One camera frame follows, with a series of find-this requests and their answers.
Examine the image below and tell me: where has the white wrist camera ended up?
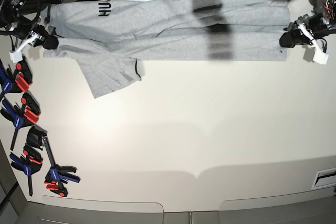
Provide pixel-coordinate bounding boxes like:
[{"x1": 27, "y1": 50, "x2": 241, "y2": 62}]
[
  {"x1": 303, "y1": 49, "x2": 329, "y2": 65},
  {"x1": 9, "y1": 51, "x2": 23, "y2": 63}
]

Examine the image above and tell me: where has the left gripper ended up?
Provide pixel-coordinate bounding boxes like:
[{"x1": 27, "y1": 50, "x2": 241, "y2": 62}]
[{"x1": 279, "y1": 13, "x2": 335, "y2": 52}]

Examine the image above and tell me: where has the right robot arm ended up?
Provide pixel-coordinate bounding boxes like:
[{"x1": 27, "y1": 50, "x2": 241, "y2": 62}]
[{"x1": 1, "y1": 0, "x2": 59, "y2": 50}]

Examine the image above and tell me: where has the grey T-shirt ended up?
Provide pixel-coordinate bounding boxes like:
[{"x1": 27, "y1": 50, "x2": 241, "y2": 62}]
[{"x1": 41, "y1": 0, "x2": 290, "y2": 98}]

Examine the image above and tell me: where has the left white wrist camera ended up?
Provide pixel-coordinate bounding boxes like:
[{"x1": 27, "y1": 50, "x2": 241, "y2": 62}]
[{"x1": 303, "y1": 49, "x2": 329, "y2": 65}]

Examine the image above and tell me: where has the long black blue bar clamp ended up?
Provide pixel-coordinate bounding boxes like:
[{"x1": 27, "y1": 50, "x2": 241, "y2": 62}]
[{"x1": 26, "y1": 126, "x2": 80, "y2": 197}]

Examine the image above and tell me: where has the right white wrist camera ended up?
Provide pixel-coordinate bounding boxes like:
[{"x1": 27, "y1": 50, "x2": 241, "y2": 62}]
[{"x1": 9, "y1": 51, "x2": 23, "y2": 63}]

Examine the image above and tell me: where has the blue red bar clamp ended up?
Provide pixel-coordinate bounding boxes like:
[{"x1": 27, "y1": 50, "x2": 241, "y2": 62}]
[
  {"x1": 1, "y1": 57, "x2": 33, "y2": 100},
  {"x1": 1, "y1": 92, "x2": 40, "y2": 151},
  {"x1": 9, "y1": 144, "x2": 43, "y2": 197}
]

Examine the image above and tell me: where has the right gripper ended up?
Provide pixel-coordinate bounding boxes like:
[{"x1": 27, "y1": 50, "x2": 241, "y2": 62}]
[{"x1": 7, "y1": 23, "x2": 59, "y2": 51}]

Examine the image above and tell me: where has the top blue red bar clamp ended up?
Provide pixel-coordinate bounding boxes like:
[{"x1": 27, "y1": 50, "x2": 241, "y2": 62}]
[{"x1": 1, "y1": 57, "x2": 33, "y2": 100}]

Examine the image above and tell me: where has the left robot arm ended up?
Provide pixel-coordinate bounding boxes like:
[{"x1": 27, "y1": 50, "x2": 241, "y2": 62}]
[{"x1": 279, "y1": 0, "x2": 335, "y2": 53}]

